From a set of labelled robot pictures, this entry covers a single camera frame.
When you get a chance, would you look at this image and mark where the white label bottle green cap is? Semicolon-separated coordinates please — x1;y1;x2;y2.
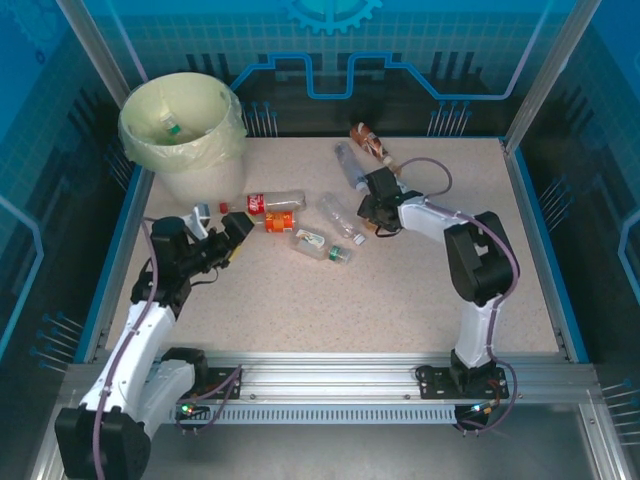
291;228;355;265

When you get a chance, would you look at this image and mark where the slotted grey cable duct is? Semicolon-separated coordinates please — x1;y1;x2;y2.
172;404;459;426

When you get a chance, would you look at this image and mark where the clear bluish water bottle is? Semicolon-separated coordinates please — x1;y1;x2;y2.
333;141;370;191

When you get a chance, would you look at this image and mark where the brown coffee drink bottle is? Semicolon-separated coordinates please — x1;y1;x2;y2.
348;122;396;166

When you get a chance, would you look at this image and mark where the red label cola bottle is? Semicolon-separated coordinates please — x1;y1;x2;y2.
218;189;307;217

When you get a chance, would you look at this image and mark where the orange label bottle brown cap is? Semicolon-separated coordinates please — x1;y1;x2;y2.
249;211;296;235

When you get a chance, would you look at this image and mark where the clear crushed bottle white cap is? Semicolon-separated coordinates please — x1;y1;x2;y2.
319;192;367;246

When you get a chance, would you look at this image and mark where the right aluminium side rail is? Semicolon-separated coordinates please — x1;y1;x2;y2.
499;138;576;364

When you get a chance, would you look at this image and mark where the pale yellow bin liner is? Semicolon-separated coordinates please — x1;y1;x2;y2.
118;71;247;174

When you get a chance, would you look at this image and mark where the grey metal panel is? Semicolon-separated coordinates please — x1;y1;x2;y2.
29;424;631;480

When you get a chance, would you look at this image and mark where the right aluminium frame post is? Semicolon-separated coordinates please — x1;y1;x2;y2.
501;0;610;154

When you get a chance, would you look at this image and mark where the aluminium frame post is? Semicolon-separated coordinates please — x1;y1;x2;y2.
501;0;610;154
53;0;150;85

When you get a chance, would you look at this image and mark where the white plastic bin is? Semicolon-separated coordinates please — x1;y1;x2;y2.
118;71;247;209

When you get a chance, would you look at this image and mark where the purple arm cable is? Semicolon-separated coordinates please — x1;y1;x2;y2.
398;157;521;434
92;217;244;480

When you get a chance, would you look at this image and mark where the aluminium mounting rail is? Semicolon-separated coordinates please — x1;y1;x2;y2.
58;351;601;407

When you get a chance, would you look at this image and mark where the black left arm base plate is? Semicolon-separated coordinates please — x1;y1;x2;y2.
199;367;244;401

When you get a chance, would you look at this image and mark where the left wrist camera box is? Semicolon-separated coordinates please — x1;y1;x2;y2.
182;202;212;240

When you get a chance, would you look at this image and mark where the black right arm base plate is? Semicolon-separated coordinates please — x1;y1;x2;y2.
415;364;510;401

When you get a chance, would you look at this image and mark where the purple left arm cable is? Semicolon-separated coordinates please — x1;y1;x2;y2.
92;217;244;480

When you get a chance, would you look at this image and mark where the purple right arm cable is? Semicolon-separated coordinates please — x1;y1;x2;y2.
398;157;521;434

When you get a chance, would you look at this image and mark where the left aluminium frame post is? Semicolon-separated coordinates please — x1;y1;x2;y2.
53;0;150;85

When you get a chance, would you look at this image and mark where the thin black left gripper cable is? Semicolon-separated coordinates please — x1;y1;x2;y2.
192;264;226;289

